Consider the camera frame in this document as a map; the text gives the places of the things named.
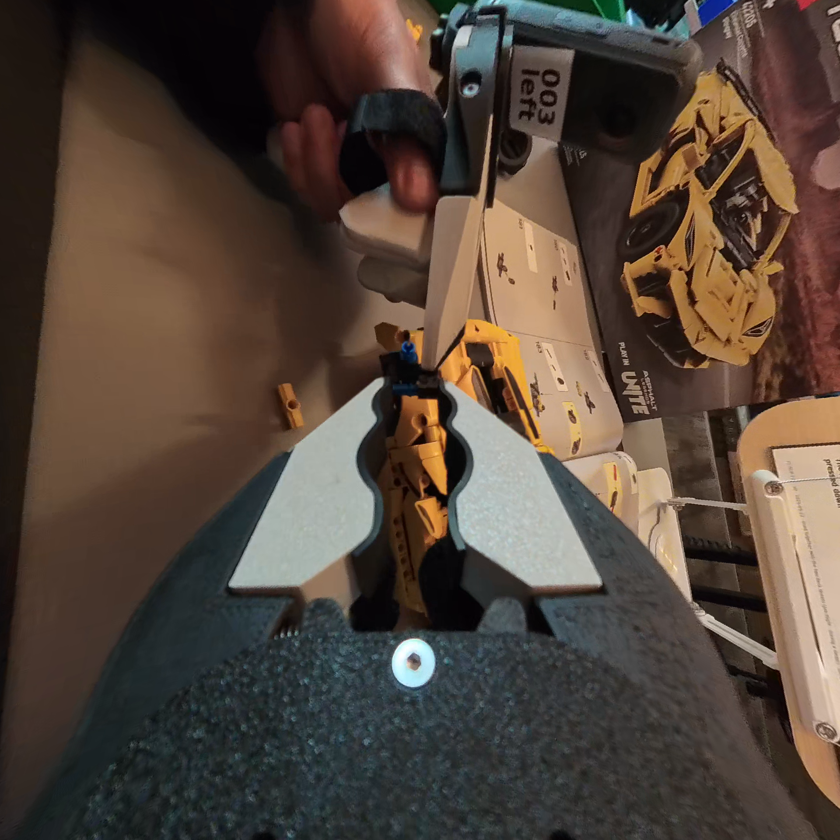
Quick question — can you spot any building instruction booklet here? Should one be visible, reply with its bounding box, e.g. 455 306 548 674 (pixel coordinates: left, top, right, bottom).
479 141 641 526

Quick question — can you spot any white document stand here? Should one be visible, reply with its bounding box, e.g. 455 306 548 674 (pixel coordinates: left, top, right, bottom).
637 394 840 808

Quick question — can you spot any yellow toy brick car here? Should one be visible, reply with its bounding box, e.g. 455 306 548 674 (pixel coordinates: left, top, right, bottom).
374 320 555 624

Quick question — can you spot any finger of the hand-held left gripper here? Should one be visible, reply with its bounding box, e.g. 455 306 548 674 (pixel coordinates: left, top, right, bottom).
422 193 496 374

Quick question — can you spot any small black brick assembly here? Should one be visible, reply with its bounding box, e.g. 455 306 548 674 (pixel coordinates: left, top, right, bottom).
381 331 442 396

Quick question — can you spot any yellow cross connector brick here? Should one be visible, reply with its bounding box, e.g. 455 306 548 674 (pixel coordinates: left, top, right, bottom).
277 382 306 431

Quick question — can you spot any person's left hand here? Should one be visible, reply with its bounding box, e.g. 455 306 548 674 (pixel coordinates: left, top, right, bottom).
259 0 447 221

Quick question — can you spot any toy car set box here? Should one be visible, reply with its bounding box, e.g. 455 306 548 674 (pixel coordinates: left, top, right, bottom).
558 0 840 414

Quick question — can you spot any grey desk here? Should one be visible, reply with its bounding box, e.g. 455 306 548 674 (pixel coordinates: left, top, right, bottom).
0 26 677 828

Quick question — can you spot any printed instruction sheet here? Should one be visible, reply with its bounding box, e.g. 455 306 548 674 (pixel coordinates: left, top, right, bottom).
771 443 840 664

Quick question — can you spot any person's left forearm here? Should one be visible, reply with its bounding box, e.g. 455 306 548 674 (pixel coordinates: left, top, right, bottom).
66 0 283 165

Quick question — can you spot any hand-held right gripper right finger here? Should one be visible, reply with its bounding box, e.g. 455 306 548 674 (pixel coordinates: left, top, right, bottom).
420 381 603 631

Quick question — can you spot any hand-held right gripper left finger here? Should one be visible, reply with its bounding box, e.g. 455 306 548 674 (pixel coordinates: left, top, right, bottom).
228 379 401 632

